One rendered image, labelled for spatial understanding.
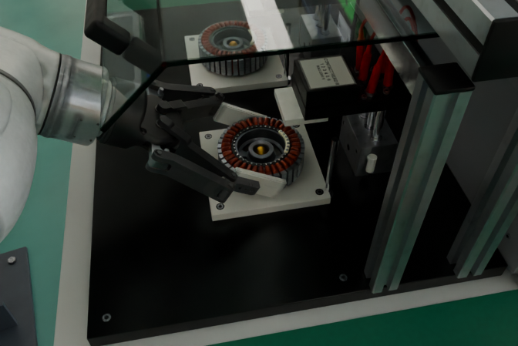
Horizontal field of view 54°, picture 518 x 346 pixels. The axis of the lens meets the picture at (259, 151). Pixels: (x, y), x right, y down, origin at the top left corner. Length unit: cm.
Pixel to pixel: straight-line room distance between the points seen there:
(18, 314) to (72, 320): 93
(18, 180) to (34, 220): 134
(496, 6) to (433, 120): 9
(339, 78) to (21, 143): 34
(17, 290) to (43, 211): 28
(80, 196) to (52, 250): 93
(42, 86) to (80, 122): 5
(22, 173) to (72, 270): 27
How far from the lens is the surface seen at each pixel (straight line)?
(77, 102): 55
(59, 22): 261
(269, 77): 82
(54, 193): 179
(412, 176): 44
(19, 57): 53
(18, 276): 162
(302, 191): 65
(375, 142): 66
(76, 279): 65
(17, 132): 43
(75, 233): 69
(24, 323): 153
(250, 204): 64
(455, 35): 39
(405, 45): 44
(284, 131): 67
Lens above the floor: 128
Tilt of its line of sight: 46 degrees down
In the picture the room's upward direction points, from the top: straight up
